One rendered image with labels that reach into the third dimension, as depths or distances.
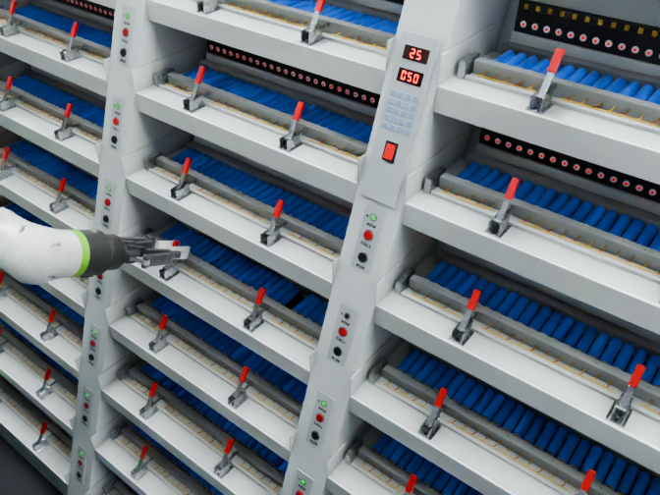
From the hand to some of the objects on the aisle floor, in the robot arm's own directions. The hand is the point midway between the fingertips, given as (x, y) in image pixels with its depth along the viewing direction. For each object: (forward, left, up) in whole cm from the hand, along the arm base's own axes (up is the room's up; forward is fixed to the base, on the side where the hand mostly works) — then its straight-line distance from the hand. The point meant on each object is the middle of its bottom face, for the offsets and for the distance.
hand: (172, 249), depth 148 cm
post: (+19, -45, -98) cm, 110 cm away
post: (+1, +23, -97) cm, 100 cm away
